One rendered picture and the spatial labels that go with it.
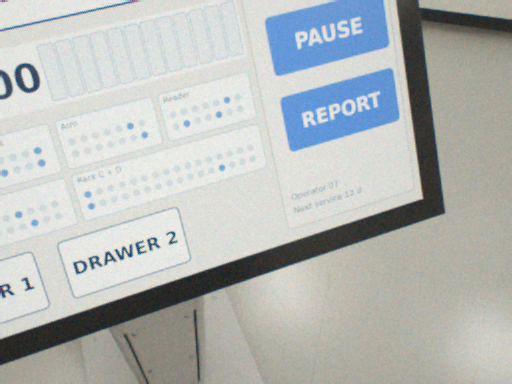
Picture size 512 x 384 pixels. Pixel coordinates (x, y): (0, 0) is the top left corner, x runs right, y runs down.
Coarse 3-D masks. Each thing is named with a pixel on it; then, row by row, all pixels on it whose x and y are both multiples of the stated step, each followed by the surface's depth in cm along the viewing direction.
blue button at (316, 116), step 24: (384, 72) 34; (288, 96) 32; (312, 96) 33; (336, 96) 33; (360, 96) 33; (384, 96) 34; (288, 120) 33; (312, 120) 33; (336, 120) 33; (360, 120) 34; (384, 120) 34; (288, 144) 33; (312, 144) 33
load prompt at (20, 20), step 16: (0, 0) 27; (16, 0) 27; (32, 0) 28; (48, 0) 28; (64, 0) 28; (80, 0) 28; (96, 0) 28; (112, 0) 29; (128, 0) 29; (144, 0) 29; (0, 16) 27; (16, 16) 28; (32, 16) 28; (48, 16) 28; (64, 16) 28
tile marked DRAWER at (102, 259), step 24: (144, 216) 31; (168, 216) 32; (72, 240) 31; (96, 240) 31; (120, 240) 31; (144, 240) 32; (168, 240) 32; (72, 264) 31; (96, 264) 31; (120, 264) 32; (144, 264) 32; (168, 264) 32; (72, 288) 31; (96, 288) 31
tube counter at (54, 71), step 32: (224, 0) 30; (96, 32) 29; (128, 32) 29; (160, 32) 30; (192, 32) 30; (224, 32) 30; (0, 64) 28; (32, 64) 28; (64, 64) 29; (96, 64) 29; (128, 64) 29; (160, 64) 30; (192, 64) 30; (0, 96) 28; (32, 96) 29; (64, 96) 29
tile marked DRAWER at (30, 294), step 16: (16, 256) 30; (32, 256) 30; (0, 272) 30; (16, 272) 30; (32, 272) 30; (0, 288) 30; (16, 288) 30; (32, 288) 30; (0, 304) 30; (16, 304) 30; (32, 304) 31; (48, 304) 31; (0, 320) 30
